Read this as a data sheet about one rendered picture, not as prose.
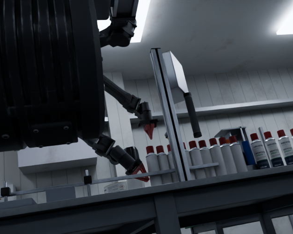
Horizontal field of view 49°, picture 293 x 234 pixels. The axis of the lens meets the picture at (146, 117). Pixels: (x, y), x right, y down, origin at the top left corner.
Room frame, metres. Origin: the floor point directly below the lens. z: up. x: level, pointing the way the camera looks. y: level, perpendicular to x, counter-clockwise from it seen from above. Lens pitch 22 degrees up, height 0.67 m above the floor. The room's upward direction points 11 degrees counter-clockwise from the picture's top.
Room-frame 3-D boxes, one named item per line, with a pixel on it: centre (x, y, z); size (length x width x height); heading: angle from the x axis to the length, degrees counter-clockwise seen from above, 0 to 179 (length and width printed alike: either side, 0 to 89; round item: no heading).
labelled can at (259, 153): (1.53, -0.50, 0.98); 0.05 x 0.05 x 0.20
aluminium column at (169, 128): (1.28, -0.10, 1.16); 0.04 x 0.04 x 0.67; 14
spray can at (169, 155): (1.43, -0.08, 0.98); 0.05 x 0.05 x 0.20
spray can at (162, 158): (1.43, -0.03, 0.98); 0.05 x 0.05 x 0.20
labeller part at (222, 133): (1.61, -0.41, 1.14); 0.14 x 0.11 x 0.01; 104
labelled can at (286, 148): (1.57, -0.64, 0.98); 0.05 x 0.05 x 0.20
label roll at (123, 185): (1.85, 0.22, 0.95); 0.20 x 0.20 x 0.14
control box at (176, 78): (1.36, -0.15, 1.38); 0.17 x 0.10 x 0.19; 159
